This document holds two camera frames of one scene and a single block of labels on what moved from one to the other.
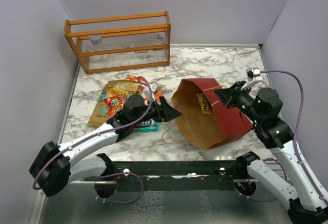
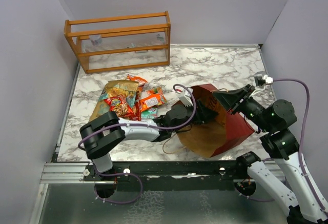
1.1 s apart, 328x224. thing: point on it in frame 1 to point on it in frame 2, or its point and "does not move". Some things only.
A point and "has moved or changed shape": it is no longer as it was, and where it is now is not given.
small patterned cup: [96, 39] does not move
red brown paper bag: [224, 125] has moved or changed shape
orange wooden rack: [121, 43] does not move
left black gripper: [164, 112] to [203, 115]
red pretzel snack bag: [116, 105] does not move
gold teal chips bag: [113, 88] does not move
